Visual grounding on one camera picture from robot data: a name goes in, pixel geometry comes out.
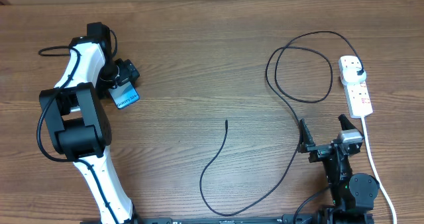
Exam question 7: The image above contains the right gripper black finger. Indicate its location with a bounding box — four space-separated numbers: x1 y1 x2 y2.
298 119 314 152
338 114 356 131

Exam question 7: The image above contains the white power strip cord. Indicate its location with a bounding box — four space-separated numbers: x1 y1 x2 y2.
360 116 398 224

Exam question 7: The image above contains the white power strip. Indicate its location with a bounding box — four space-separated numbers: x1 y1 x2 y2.
338 56 373 119

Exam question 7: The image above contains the blue Galaxy smartphone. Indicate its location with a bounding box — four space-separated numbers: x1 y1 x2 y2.
109 82 140 109

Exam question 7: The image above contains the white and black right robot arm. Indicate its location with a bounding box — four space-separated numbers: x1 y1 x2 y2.
293 114 380 223

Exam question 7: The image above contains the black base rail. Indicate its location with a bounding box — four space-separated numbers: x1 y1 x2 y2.
79 213 375 224

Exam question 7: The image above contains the white charger plug adapter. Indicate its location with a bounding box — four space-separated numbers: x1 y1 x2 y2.
341 68 367 85

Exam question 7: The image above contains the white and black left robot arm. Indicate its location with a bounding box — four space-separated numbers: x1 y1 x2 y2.
36 22 142 223

